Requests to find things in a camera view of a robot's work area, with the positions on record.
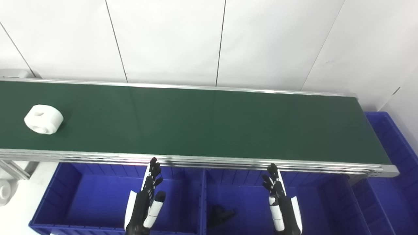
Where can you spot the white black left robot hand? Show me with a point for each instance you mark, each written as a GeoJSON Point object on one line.
{"type": "Point", "coordinates": [143, 202]}

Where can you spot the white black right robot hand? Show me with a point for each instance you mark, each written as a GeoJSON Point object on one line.
{"type": "Point", "coordinates": [282, 205]}

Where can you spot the blue plastic bin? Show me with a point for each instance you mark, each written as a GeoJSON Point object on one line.
{"type": "Point", "coordinates": [248, 195]}
{"type": "Point", "coordinates": [107, 199]}
{"type": "Point", "coordinates": [392, 195]}

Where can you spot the black plastic part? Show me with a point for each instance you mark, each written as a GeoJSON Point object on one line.
{"type": "Point", "coordinates": [221, 214]}

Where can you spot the green conveyor belt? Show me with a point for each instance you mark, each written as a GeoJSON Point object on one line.
{"type": "Point", "coordinates": [202, 124]}
{"type": "Point", "coordinates": [209, 162]}

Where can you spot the aluminium conveyor leg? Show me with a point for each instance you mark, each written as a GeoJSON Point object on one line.
{"type": "Point", "coordinates": [14, 169]}

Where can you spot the grey conveyor end box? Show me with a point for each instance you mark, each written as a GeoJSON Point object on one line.
{"type": "Point", "coordinates": [13, 73]}

